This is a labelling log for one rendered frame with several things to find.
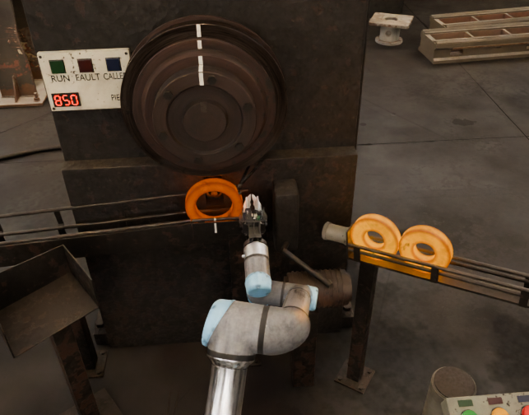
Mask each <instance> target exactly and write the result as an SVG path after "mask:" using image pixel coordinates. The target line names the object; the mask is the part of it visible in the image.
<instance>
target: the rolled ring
mask: <svg viewBox="0 0 529 415"><path fill-rule="evenodd" d="M212 191H216V192H221V193H223V194H226V195H227V196H229V198H230V199H231V201H232V206H231V208H230V210H229V211H228V212H226V213H224V214H222V215H219V216H214V217H238V216H239V214H240V213H241V212H242V208H243V199H242V195H239V194H238V192H237V190H236V188H235V186H234V184H232V183H231V182H229V181H228V180H223V179H219V178H209V179H204V180H201V181H199V182H197V183H195V185H193V186H192V187H191V189H190V190H189V191H188V193H187V195H186V199H185V209H186V213H187V214H188V217H189V218H190V219H191V220H192V219H196V218H210V217H213V216H208V215H206V214H203V213H202V212H200V211H199V210H198V209H197V205H196V202H197V200H198V198H199V197H200V196H201V195H203V194H205V193H208V192H212Z"/></svg>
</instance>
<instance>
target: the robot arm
mask: <svg viewBox="0 0 529 415"><path fill-rule="evenodd" d="M251 196H252V199H251ZM251 202H253V208H254V210H252V211H251ZM239 224H240V225H239V227H243V230H242V233H244V235H247V236H249V239H248V240H246V241H245V242H244V254H243V255H242V258H244V271H245V287H246V293H247V298H248V301H249V302H243V301H236V300H224V299H219V300H217V301H215V303H214V304H213V305H212V307H211V309H210V311H209V313H208V316H207V318H206V323H205V325H204V329H203V332H202V345H204V346H205V347H208V348H207V355H208V357H209V358H210V360H211V362H212V364H211V375H210V381H209V387H208V392H207V398H206V409H205V415H241V410H242V404H243V398H244V387H245V381H246V375H247V369H248V366H249V365H251V364H252V363H253V362H254V361H255V355H256V354H262V355H268V356H273V355H280V354H283V353H287V352H290V351H292V350H294V349H296V348H297V347H299V346H300V345H301V344H302V343H303V342H304V341H305V340H306V338H307V337H308V335H309V331H310V326H311V324H310V319H309V311H310V310H316V306H317V299H318V289H317V288H316V287H311V286H310V285H300V284H294V283H288V282H278V281H272V280H271V274H270V265H269V254H268V247H267V242H266V241H265V240H264V239H263V238H262V236H261V235H264V232H265V231H266V226H267V214H266V213H265V210H264V208H263V209H262V205H261V204H260V202H259V201H258V196H257V197H255V196H254V195H253V194H250V195H249V196H248V197H246V200H245V202H244V205H243V208H242V212H241V213H240V214H239ZM273 305H277V306H282V307H277V306H273Z"/></svg>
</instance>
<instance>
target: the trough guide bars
mask: <svg viewBox="0 0 529 415"><path fill-rule="evenodd" d="M368 236H369V238H370V239H372V240H378V241H382V242H384V239H383V238H381V237H377V236H373V235H368ZM348 246H350V247H354V249H353V248H350V247H349V249H348V251H350V252H354V261H355V262H359V263H360V255H361V254H362V255H366V256H369V257H372V258H376V259H381V260H384V261H388V262H391V263H396V264H400V265H403V266H407V267H410V268H415V269H419V270H422V271H425V272H428V273H431V274H430V282H433V283H437V284H438V280H439V275H440V276H444V277H450V278H452V279H456V280H459V281H463V282H468V283H471V284H475V285H477V286H481V287H487V288H490V289H493V290H496V291H502V292H505V293H508V294H512V295H515V296H520V299H519V303H518V306H521V307H524V308H527V304H528V300H529V274H528V273H522V272H518V271H515V270H511V269H507V268H501V267H498V266H494V265H491V264H487V263H482V262H478V261H475V260H471V259H464V258H461V257H457V256H454V255H453V256H452V259H454V260H457V261H461V262H464V263H459V262H456V261H452V260H451V261H450V263H449V264H452V265H456V266H459V267H463V268H469V269H472V270H476V271H479V272H483V273H488V274H492V275H495V276H499V277H505V278H507V279H511V280H514V281H518V282H524V287H520V286H516V285H513V284H509V283H506V282H500V281H497V280H494V279H490V278H487V277H481V276H477V275H474V274H471V273H465V272H462V271H458V270H455V269H451V268H445V267H443V266H439V265H436V264H432V263H426V262H423V261H419V260H416V259H411V258H407V257H404V256H400V255H397V254H391V253H388V252H385V251H382V250H378V249H372V248H369V247H365V246H362V245H357V244H353V243H350V242H349V243H348ZM416 248H417V249H418V250H419V251H421V252H425V253H428V254H435V252H434V250H431V249H425V248H421V247H417V246H416ZM361 249H362V250H366V251H369V252H373V253H375V254H372V253H369V252H365V251H362V250H361ZM377 254H381V255H385V256H388V257H392V258H395V259H390V258H388V257H384V256H381V255H377ZM396 259H400V260H404V261H407V262H411V263H407V262H403V261H400V260H396ZM412 263H416V264H419V265H423V266H426V267H430V268H425V267H422V266H419V265H415V264H412ZM465 263H470V264H474V265H477V266H481V267H484V268H479V267H476V266H472V265H469V264H465ZM485 268H490V269H493V270H497V271H500V272H504V273H499V272H495V271H492V270H489V269H485ZM439 270H442V271H445V272H449V273H444V272H441V271H439ZM450 273H454V274H457V275H461V276H464V277H459V276H457V275H453V274H450ZM505 273H510V274H513V275H517V276H520V277H515V276H512V275H508V274H505ZM465 277H470V278H473V279H476V280H480V281H483V282H478V281H476V280H472V279H469V278H465ZM521 277H525V278H526V279H525V278H521ZM484 282H489V283H492V284H495V285H499V286H502V287H497V286H495V285H491V284H488V283H484ZM503 287H508V288H511V289H514V290H518V291H513V290H510V289H507V288H503ZM519 291H521V292H519Z"/></svg>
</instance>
